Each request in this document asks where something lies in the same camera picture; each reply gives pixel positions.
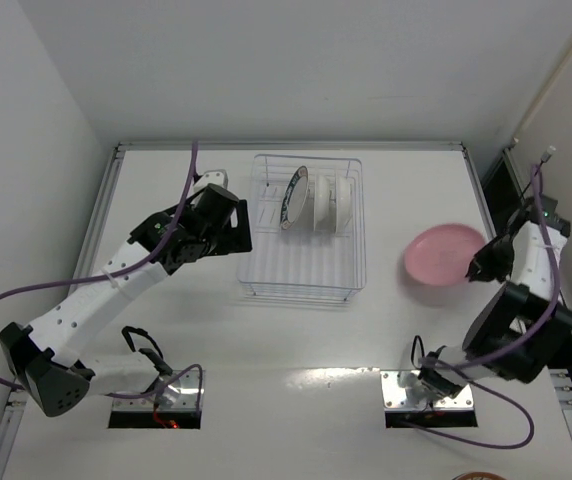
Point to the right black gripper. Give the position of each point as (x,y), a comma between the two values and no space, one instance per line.
(492,258)

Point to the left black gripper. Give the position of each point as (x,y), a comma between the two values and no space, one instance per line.
(239,228)

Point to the pink plate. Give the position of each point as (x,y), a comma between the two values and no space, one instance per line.
(440,256)

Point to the green rimmed white plate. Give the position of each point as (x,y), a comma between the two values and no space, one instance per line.
(294,198)

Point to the clear glass plate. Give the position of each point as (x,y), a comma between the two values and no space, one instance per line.
(321,203)

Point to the white ribbed plate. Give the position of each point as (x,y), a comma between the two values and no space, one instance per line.
(343,202)

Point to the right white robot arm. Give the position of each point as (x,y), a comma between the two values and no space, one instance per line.
(525,323)

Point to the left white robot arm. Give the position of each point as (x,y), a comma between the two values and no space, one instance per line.
(47,355)

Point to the brown round object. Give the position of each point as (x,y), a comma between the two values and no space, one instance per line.
(478,475)

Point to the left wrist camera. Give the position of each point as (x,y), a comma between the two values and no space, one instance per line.
(217,177)

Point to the white wire dish rack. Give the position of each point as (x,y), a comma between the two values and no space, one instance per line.
(300,263)

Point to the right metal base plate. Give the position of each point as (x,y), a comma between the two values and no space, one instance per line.
(403,392)

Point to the metal base plate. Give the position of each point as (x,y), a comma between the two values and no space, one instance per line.
(184,395)
(403,392)

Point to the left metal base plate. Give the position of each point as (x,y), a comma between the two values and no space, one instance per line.
(184,395)

